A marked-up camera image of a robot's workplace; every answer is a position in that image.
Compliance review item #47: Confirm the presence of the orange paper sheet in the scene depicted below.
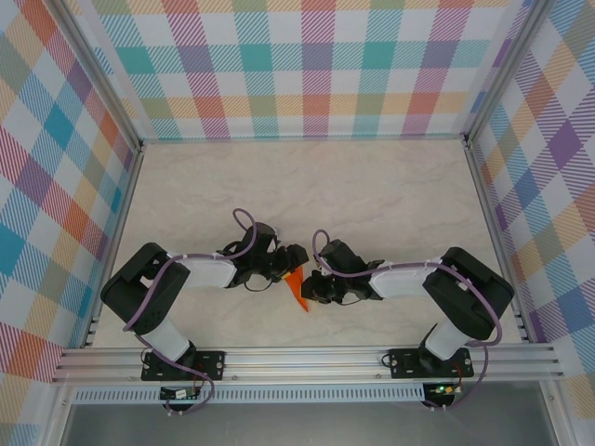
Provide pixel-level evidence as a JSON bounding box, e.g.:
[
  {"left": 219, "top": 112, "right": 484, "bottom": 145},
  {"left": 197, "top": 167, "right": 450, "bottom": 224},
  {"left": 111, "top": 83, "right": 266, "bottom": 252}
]
[{"left": 284, "top": 266, "right": 311, "bottom": 313}]

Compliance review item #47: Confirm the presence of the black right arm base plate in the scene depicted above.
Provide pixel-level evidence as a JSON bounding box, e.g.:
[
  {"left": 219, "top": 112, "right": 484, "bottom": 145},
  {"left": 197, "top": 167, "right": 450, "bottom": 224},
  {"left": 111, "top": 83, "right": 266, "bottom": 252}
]
[{"left": 388, "top": 347, "right": 474, "bottom": 380}]

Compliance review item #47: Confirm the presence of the aluminium frame post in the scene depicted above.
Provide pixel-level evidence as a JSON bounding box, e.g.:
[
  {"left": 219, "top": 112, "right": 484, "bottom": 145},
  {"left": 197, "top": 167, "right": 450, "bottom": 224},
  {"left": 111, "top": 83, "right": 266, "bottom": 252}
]
[
  {"left": 463, "top": 0, "right": 562, "bottom": 150},
  {"left": 44, "top": 0, "right": 145, "bottom": 154}
]

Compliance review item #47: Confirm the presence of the aluminium frame cross bar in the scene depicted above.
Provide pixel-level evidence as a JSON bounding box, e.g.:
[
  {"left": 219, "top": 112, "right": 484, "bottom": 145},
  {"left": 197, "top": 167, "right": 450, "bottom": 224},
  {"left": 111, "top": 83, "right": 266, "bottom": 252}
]
[{"left": 139, "top": 133, "right": 470, "bottom": 146}]

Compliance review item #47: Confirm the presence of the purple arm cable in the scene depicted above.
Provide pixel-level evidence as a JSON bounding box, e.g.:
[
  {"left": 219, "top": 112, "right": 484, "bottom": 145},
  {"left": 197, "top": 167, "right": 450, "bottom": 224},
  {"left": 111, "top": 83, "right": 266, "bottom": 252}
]
[
  {"left": 311, "top": 229, "right": 506, "bottom": 414},
  {"left": 123, "top": 208, "right": 280, "bottom": 417}
]

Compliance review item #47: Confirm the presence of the long aluminium mounting rail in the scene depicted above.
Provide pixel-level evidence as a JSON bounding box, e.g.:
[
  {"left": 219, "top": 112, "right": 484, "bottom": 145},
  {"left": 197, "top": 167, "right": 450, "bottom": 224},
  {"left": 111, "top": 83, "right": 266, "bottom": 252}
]
[{"left": 50, "top": 343, "right": 566, "bottom": 385}]

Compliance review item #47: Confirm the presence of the grey metal panel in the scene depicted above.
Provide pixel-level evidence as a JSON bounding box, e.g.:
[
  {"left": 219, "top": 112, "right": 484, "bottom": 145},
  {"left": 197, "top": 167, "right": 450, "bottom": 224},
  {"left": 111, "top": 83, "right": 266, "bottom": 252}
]
[{"left": 59, "top": 402, "right": 557, "bottom": 446}]

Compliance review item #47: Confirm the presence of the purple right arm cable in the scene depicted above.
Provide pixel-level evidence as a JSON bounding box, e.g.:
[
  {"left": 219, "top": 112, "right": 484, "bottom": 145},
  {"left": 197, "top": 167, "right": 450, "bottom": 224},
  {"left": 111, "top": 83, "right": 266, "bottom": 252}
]
[{"left": 311, "top": 229, "right": 506, "bottom": 414}]

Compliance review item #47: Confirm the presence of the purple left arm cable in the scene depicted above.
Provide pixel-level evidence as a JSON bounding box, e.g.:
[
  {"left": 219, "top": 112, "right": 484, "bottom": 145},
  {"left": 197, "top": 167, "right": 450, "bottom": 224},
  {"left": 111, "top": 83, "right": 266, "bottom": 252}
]
[{"left": 123, "top": 208, "right": 280, "bottom": 417}]

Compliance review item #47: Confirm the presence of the perforated metal cable tray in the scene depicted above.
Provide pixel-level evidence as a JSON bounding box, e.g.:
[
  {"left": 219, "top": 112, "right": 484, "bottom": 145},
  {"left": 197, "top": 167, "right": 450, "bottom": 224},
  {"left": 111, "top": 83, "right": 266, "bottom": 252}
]
[{"left": 73, "top": 383, "right": 427, "bottom": 404}]

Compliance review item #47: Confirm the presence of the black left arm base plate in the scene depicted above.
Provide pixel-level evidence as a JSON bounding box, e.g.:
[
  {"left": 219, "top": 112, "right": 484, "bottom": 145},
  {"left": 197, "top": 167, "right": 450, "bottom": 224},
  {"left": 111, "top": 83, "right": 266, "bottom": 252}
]
[{"left": 140, "top": 350, "right": 228, "bottom": 383}]

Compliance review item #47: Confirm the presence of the aluminium frame side rail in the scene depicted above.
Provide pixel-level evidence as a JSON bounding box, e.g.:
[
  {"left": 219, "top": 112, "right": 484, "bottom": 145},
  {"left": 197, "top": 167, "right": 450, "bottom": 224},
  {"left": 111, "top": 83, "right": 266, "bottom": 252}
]
[
  {"left": 81, "top": 141, "right": 146, "bottom": 349},
  {"left": 463, "top": 141, "right": 534, "bottom": 345}
]

